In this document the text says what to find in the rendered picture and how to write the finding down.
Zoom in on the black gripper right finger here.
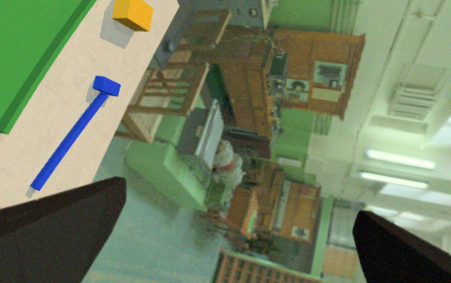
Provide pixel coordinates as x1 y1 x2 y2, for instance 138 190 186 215
353 210 451 283

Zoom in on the green putting mat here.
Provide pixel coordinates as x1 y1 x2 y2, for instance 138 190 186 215
0 0 82 120

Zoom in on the orange block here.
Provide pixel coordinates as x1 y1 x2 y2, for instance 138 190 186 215
112 0 153 32

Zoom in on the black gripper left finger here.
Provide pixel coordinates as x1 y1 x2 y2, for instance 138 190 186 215
0 176 127 283

